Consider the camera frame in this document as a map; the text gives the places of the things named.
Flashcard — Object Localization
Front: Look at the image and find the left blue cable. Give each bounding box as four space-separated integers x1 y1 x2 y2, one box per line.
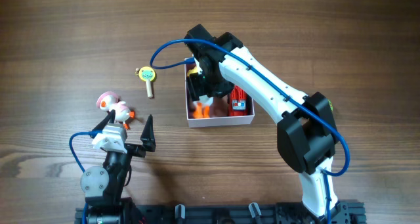
68 130 103 224

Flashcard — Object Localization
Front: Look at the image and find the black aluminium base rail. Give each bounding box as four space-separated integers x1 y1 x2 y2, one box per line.
74 202 366 224

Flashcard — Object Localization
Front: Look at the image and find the green patterned ball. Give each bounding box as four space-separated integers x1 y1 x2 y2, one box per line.
328 100 333 111

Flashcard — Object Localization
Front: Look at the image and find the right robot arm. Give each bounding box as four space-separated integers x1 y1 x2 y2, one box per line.
185 24 339 218

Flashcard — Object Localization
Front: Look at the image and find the right blue cable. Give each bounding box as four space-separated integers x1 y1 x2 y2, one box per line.
149 38 351 224

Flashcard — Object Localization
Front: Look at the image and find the pink cardboard box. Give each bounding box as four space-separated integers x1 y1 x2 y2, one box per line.
184 62 255 128

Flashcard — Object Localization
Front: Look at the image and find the red toy fire truck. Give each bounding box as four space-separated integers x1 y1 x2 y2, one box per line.
228 85 248 116

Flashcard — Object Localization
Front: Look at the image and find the pink white duck figurine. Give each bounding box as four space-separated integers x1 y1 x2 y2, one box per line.
96 91 135 130

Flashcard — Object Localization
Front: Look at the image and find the blue cable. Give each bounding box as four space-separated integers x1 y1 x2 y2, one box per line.
149 38 351 224
68 130 103 224

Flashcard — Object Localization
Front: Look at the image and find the yellow wooden rattle toy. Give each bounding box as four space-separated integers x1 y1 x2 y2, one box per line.
135 66 156 99

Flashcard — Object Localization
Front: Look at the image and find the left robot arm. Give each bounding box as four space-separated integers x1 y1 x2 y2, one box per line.
74 110 156 224

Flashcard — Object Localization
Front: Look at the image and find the white yellow plush duck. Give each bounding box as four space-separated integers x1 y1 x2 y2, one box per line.
186 66 213 119

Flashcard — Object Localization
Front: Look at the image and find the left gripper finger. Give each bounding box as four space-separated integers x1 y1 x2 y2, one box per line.
92 110 116 138
140 114 156 152

